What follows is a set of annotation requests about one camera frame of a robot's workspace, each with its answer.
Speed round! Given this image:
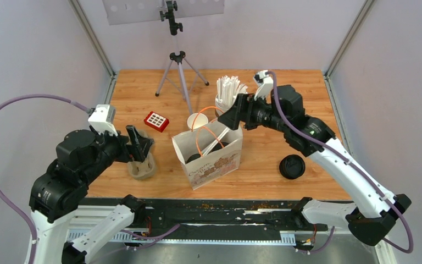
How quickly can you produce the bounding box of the stack of paper cups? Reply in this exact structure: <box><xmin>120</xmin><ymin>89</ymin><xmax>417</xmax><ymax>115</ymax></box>
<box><xmin>187</xmin><ymin>113</ymin><xmax>209</xmax><ymax>131</ymax></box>

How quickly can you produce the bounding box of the grey camera tripod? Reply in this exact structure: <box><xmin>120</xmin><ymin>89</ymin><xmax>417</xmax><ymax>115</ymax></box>
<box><xmin>155</xmin><ymin>1</ymin><xmax>210</xmax><ymax>115</ymax></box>

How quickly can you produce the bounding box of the stack of black lids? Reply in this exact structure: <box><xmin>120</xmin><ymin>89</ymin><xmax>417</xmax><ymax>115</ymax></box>
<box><xmin>279</xmin><ymin>154</ymin><xmax>306</xmax><ymax>180</ymax></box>

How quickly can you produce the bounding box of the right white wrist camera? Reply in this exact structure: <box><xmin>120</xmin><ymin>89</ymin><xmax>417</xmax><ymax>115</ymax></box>
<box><xmin>253</xmin><ymin>70</ymin><xmax>274</xmax><ymax>100</ymax></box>

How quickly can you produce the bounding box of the red keypad box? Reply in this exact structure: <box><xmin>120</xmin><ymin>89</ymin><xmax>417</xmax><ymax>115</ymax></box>
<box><xmin>143</xmin><ymin>111</ymin><xmax>169</xmax><ymax>133</ymax></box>

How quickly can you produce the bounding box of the brown pulp cup carrier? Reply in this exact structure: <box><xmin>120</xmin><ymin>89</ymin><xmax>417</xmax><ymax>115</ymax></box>
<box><xmin>127</xmin><ymin>130</ymin><xmax>157</xmax><ymax>180</ymax></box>

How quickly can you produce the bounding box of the kraft paper takeout bag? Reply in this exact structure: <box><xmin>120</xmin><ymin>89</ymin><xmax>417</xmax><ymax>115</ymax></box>
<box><xmin>171</xmin><ymin>118</ymin><xmax>243</xmax><ymax>190</ymax></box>

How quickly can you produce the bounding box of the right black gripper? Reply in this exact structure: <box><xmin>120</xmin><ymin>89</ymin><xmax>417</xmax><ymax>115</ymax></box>
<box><xmin>218</xmin><ymin>92</ymin><xmax>288</xmax><ymax>133</ymax></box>

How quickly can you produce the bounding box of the single white straw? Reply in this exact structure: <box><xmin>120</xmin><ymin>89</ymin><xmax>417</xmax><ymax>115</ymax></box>
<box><xmin>201</xmin><ymin>128</ymin><xmax>230</xmax><ymax>156</ymax></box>

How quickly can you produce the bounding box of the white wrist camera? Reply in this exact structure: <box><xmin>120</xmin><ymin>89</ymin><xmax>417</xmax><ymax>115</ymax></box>
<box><xmin>253</xmin><ymin>70</ymin><xmax>274</xmax><ymax>100</ymax></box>
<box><xmin>88</xmin><ymin>104</ymin><xmax>119</xmax><ymax>136</ymax></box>

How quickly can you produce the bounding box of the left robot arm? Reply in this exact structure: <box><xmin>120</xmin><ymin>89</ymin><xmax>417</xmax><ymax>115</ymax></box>
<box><xmin>25</xmin><ymin>125</ymin><xmax>154</xmax><ymax>263</ymax></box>

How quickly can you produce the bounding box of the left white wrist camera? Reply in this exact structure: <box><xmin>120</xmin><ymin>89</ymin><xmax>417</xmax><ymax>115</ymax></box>
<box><xmin>88</xmin><ymin>104</ymin><xmax>119</xmax><ymax>136</ymax></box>

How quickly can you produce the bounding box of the bundle of wrapped straws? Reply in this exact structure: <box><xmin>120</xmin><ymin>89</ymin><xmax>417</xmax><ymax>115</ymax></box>
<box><xmin>216</xmin><ymin>75</ymin><xmax>248</xmax><ymax>103</ymax></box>

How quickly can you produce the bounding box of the black plastic cup lid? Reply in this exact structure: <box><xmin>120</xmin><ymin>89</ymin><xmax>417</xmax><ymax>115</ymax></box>
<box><xmin>186</xmin><ymin>153</ymin><xmax>202</xmax><ymax>164</ymax></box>

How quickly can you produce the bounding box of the white straw holder cup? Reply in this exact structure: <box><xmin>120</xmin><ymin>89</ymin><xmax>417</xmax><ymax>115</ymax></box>
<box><xmin>215</xmin><ymin>96</ymin><xmax>236</xmax><ymax>117</ymax></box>

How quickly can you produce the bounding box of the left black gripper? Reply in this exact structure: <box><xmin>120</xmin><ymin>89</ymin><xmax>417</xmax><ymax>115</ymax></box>
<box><xmin>81</xmin><ymin>123</ymin><xmax>156</xmax><ymax>183</ymax></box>

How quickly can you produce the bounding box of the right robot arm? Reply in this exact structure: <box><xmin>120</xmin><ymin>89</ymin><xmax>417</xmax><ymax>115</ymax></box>
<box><xmin>218</xmin><ymin>85</ymin><xmax>411</xmax><ymax>246</ymax></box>

